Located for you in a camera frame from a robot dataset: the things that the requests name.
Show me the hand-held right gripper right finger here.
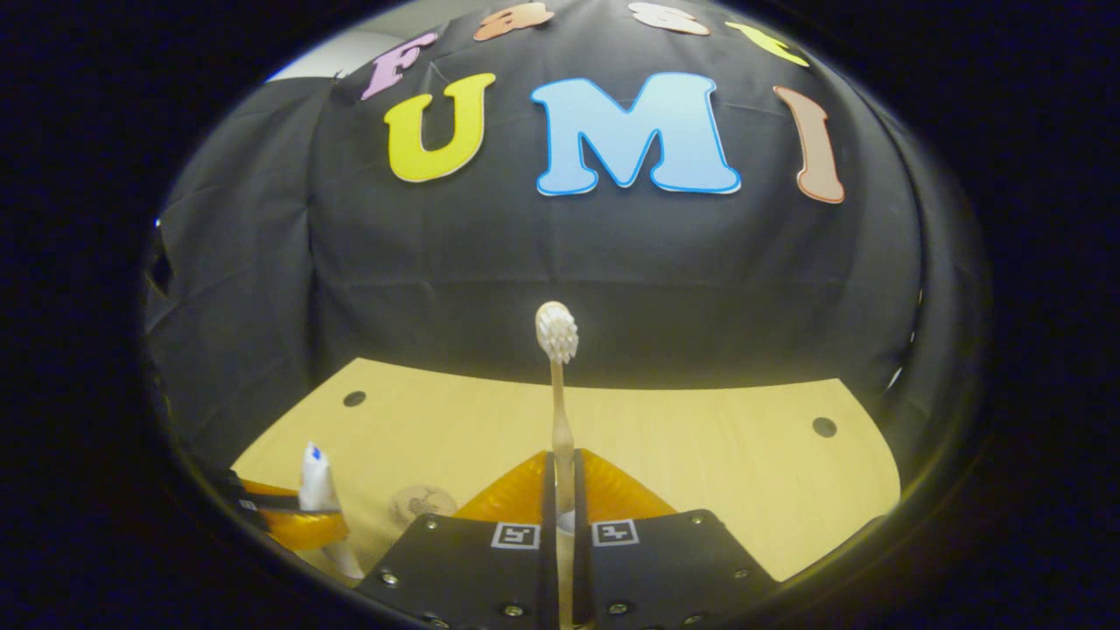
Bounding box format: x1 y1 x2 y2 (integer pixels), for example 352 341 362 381
573 449 780 630

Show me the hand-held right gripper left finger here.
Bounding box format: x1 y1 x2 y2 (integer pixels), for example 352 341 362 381
354 450 559 630

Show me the wooden toothbrush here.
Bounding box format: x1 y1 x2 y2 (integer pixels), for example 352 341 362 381
535 300 581 630

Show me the black backdrop cloth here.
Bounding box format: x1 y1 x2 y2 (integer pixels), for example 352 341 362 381
144 0 963 478

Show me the white toothpaste tube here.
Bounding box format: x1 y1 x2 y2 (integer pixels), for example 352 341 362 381
297 441 365 580

